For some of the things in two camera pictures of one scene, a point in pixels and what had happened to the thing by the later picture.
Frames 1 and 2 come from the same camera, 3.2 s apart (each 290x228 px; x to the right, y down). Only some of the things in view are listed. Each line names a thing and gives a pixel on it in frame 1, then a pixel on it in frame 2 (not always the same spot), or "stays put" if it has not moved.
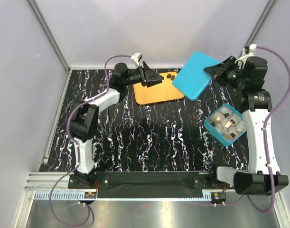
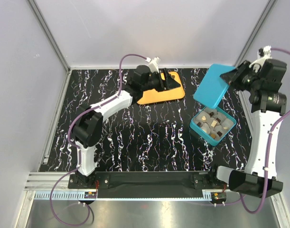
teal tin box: (227, 124) → (212, 124)
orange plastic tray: (159, 92) stays put
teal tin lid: (191, 80) → (212, 88)
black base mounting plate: (151, 185) stays put
